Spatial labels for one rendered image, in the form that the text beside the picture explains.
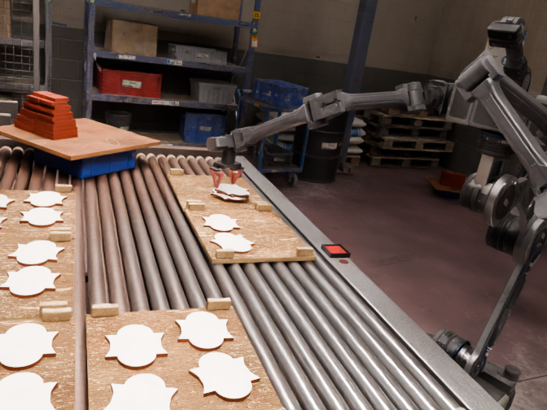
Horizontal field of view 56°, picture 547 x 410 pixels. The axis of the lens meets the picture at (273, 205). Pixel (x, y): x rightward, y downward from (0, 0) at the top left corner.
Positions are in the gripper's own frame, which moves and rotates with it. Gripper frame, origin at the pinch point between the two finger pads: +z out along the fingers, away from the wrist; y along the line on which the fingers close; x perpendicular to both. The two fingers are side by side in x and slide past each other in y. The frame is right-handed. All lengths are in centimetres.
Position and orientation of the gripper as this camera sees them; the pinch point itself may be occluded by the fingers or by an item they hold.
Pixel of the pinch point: (225, 183)
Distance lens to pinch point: 211.3
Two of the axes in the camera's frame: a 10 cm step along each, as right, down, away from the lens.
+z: -1.5, 9.3, 3.4
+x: -7.7, -3.3, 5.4
